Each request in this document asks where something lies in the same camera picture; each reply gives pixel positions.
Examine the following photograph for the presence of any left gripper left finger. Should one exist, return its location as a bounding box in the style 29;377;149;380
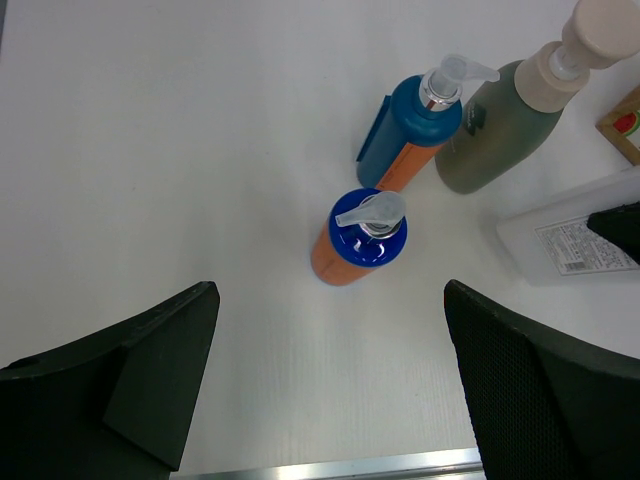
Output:
1;281;220;479

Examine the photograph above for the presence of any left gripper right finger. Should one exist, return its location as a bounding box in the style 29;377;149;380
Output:
444;280;639;479

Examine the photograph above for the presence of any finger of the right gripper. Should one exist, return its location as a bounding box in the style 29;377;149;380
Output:
587;202;640;263

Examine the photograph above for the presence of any white bottle dark cap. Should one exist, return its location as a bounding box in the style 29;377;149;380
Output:
496;167;639;286

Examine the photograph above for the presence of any watermelon print canvas bag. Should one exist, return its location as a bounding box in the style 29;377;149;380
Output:
596;86;640;166

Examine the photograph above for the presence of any green bottle beige cap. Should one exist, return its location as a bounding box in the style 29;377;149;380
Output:
435;1;639;194

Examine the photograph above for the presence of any blue orange spray bottle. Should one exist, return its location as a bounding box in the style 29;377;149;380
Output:
356;54;500;192

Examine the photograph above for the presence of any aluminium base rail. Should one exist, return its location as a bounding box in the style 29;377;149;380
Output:
172;448;486;480

